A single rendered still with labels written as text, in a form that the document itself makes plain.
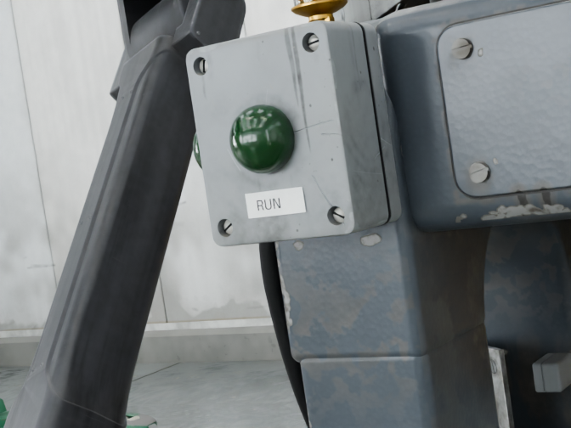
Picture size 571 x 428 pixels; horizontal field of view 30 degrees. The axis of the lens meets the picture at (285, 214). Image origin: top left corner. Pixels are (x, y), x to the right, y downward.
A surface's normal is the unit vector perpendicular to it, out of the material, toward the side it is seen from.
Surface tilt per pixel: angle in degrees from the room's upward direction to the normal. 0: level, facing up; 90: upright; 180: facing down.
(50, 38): 90
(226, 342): 90
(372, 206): 90
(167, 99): 77
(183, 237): 90
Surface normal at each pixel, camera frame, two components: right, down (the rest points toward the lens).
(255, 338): -0.54, 0.12
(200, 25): 0.64, -0.33
